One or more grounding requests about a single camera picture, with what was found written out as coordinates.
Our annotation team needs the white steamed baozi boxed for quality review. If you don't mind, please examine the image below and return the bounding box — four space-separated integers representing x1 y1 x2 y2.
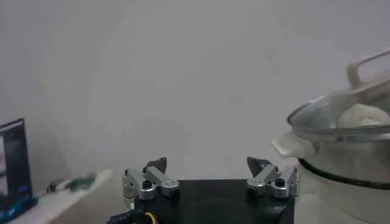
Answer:
338 103 390 128

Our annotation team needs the blue computer mouse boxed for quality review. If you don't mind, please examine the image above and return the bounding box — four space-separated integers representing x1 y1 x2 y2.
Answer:
0 197 39 223

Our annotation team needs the white side table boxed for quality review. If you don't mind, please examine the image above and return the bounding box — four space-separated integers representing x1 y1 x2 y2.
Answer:
0 169 113 224

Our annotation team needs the computer monitor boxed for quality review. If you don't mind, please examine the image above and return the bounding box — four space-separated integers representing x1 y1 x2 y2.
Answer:
0 118 33 211

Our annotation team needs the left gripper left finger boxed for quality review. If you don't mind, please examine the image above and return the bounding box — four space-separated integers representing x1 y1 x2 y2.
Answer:
121 156 180 211

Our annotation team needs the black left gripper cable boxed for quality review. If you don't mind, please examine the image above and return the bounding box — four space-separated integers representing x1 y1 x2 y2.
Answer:
106 208 157 224

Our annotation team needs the cream electric pot base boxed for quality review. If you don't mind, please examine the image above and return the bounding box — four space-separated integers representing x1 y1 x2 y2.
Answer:
294 158 390 224

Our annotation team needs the perforated steel steamer basket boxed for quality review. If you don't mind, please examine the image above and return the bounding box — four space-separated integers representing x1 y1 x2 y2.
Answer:
271 130 390 186

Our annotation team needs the glass lid with cream handle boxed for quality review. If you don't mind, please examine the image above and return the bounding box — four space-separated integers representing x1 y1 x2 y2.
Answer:
286 47 390 143

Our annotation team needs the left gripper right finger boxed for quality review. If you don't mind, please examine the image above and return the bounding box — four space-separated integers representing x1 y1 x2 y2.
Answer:
246 156 300 200

